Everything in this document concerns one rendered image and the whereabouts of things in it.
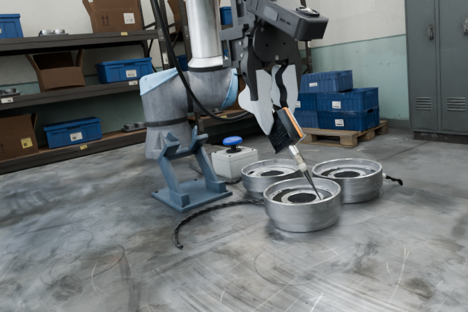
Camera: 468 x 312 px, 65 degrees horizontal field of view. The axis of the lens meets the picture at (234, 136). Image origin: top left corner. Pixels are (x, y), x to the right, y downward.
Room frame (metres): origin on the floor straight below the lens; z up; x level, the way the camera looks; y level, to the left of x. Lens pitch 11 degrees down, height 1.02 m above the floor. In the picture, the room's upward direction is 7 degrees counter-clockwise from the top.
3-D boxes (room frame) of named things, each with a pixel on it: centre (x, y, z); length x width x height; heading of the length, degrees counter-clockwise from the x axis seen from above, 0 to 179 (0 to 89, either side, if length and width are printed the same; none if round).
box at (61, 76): (3.78, 1.65, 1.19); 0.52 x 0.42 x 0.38; 122
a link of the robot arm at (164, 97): (1.03, 0.17, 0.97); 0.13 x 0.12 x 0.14; 101
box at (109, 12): (4.11, 1.09, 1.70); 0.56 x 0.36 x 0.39; 117
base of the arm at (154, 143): (1.03, 0.18, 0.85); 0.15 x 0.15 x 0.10
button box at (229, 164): (0.75, 0.01, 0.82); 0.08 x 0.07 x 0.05; 32
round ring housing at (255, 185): (0.61, -0.06, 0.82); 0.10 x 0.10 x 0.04
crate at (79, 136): (3.80, 1.64, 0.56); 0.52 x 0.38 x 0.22; 119
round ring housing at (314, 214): (0.48, -0.08, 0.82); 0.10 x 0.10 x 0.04
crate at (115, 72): (4.14, 1.09, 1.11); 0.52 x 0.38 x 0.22; 122
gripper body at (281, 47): (0.53, -0.05, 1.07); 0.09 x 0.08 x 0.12; 33
